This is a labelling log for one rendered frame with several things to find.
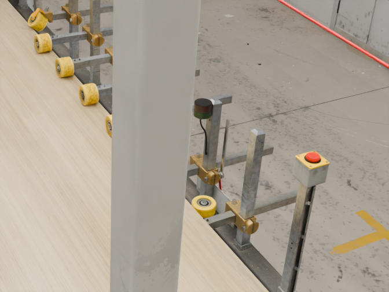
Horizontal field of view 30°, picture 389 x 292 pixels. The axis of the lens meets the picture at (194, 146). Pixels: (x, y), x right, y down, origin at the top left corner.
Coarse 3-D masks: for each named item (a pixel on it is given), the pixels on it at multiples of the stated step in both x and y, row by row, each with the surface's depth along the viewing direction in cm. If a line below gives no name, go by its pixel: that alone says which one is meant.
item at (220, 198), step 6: (198, 180) 273; (198, 186) 274; (216, 186) 261; (216, 192) 262; (222, 192) 258; (216, 198) 263; (222, 198) 259; (228, 198) 256; (216, 204) 264; (222, 204) 260; (216, 210) 265; (222, 210) 261
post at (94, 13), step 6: (90, 0) 316; (96, 0) 314; (90, 6) 317; (96, 6) 316; (90, 12) 319; (96, 12) 317; (90, 18) 320; (96, 18) 319; (90, 24) 322; (96, 24) 320; (90, 30) 323; (96, 30) 322; (90, 48) 328; (96, 48) 327; (90, 54) 330; (96, 54) 328; (90, 66) 333; (96, 66) 331; (90, 72) 335; (96, 72) 333; (90, 78) 337; (96, 78) 335
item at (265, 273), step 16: (16, 0) 418; (48, 32) 384; (64, 48) 370; (80, 80) 343; (192, 192) 274; (224, 240) 252; (240, 256) 246; (256, 256) 246; (256, 272) 239; (272, 272) 240; (272, 288) 234
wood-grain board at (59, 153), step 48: (0, 0) 365; (0, 48) 320; (0, 96) 284; (48, 96) 287; (0, 144) 256; (48, 144) 258; (96, 144) 260; (0, 192) 233; (48, 192) 235; (96, 192) 236; (0, 240) 213; (48, 240) 215; (96, 240) 217; (192, 240) 220; (0, 288) 197; (48, 288) 199; (96, 288) 200; (192, 288) 203; (240, 288) 204
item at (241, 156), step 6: (270, 144) 276; (246, 150) 272; (264, 150) 273; (270, 150) 275; (228, 156) 267; (234, 156) 268; (240, 156) 268; (246, 156) 270; (216, 162) 264; (228, 162) 266; (234, 162) 268; (240, 162) 270; (192, 168) 259; (198, 168) 260; (192, 174) 260
